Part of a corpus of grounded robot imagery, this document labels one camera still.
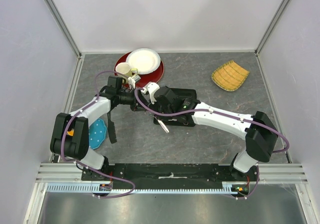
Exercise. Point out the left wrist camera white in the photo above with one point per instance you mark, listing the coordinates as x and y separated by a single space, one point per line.
133 80

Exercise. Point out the white paper plate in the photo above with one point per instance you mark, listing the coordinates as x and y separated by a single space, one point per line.
144 59

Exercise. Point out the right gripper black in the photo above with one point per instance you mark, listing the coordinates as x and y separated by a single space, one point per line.
155 105

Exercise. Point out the orange small bowl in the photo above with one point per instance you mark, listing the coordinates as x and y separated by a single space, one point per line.
70 132

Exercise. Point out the blue dotted plate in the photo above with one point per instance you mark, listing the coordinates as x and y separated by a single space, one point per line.
97 133

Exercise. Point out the yellow woven bamboo basket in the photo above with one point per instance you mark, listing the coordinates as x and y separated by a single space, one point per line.
230 76

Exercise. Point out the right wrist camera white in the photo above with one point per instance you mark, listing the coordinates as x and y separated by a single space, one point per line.
151 89

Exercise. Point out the black handled comb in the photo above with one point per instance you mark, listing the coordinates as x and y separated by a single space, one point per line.
111 129

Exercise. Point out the silver hair scissors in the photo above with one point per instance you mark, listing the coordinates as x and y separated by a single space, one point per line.
181 120

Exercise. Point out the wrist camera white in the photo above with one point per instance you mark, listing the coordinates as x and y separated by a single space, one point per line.
151 89
133 80

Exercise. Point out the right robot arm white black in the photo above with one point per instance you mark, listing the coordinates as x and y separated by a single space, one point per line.
256 130

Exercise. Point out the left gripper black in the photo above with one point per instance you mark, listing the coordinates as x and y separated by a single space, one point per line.
134 105

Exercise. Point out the grey slotted cable duct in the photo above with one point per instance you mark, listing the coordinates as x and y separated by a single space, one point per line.
107 188

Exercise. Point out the black zip tool case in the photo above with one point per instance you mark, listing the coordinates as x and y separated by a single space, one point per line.
188 101

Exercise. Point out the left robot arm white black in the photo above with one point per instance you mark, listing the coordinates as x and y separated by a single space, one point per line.
70 136

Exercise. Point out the red round tray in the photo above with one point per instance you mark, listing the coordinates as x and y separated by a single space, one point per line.
151 77

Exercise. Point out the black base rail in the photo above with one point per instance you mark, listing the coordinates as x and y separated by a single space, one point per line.
177 175

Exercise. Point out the pale yellow mug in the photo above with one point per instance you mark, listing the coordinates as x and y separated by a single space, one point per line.
126 69

